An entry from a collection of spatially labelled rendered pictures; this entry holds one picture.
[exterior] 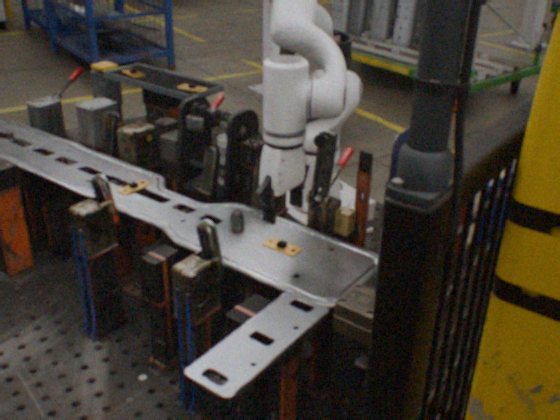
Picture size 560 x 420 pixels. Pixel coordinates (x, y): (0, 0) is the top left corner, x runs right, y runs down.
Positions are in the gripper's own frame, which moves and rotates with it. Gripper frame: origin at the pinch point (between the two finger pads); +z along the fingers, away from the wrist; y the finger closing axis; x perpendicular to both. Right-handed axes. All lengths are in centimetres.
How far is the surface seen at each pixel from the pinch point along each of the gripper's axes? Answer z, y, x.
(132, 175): 9, -5, -53
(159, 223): 9.3, 8.7, -28.5
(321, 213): 5.9, -13.0, 1.3
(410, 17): 55, -449, -189
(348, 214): 2.7, -11.2, 9.3
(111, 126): 2, -13, -70
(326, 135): -11.5, -16.1, -0.4
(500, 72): 83, -426, -94
